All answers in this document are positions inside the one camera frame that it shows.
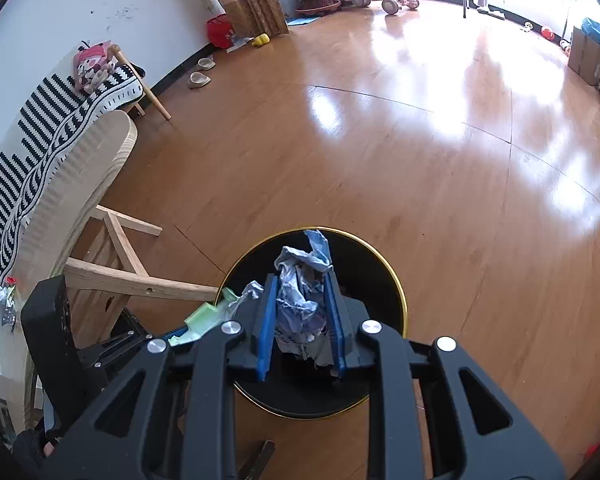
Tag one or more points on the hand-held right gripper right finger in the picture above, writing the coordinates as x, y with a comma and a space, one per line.
336, 325

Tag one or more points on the beige slipper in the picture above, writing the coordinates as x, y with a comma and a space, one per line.
199, 80
206, 63

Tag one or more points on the red bag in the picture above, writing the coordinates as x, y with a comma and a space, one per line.
220, 30

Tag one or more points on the blue plastic bag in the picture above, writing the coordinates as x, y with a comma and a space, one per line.
597, 31

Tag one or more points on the black trash bin gold rim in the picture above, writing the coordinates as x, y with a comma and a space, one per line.
370, 270

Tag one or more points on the pink printed cushion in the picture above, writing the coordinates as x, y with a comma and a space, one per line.
92, 62

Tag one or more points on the light green wrapper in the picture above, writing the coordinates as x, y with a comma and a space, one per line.
205, 320

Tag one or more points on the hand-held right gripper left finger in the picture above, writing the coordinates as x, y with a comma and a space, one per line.
266, 325

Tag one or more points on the large blue-white paper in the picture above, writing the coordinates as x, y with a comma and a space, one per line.
300, 305

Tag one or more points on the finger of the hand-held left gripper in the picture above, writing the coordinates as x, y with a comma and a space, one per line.
137, 322
110, 352

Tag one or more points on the black-white striped blanket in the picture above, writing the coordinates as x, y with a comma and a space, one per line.
35, 110

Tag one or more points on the wooden oval table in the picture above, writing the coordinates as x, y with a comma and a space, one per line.
95, 160

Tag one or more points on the beige plush toy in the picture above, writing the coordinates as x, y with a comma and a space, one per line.
101, 79

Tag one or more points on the silver foil wrapper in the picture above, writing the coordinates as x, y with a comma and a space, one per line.
5, 294

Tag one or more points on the yellow toy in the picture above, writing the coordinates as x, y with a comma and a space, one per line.
261, 40

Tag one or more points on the white paper sheet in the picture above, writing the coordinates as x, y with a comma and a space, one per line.
239, 45

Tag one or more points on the wooden sofa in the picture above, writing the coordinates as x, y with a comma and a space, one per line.
155, 102

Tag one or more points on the cardboard box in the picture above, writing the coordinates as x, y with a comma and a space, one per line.
585, 60

